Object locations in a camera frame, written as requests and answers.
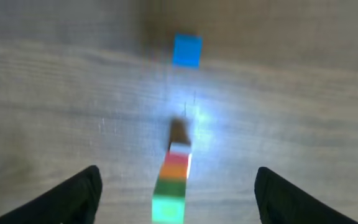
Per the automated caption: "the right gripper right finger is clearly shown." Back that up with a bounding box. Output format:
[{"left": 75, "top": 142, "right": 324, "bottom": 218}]
[{"left": 254, "top": 166, "right": 358, "bottom": 224}]

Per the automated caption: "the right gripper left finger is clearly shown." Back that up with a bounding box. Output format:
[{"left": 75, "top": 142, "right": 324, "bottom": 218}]
[{"left": 0, "top": 165, "right": 103, "bottom": 224}]

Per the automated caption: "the green cube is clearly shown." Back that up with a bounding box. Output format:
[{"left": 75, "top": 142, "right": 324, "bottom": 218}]
[{"left": 151, "top": 178, "right": 187, "bottom": 224}]

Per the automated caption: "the orange cube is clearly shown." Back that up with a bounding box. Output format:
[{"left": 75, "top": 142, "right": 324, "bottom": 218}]
[{"left": 158, "top": 164, "right": 189, "bottom": 181}]

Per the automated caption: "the red cube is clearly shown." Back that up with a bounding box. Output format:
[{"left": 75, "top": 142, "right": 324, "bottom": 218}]
[{"left": 163, "top": 151, "right": 192, "bottom": 167}]

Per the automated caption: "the white cube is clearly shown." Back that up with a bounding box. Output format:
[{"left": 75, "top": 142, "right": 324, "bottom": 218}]
[{"left": 168, "top": 142, "right": 193, "bottom": 156}]

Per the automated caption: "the blue cube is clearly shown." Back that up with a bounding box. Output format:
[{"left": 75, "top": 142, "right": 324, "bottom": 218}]
[{"left": 172, "top": 33, "right": 203, "bottom": 68}]

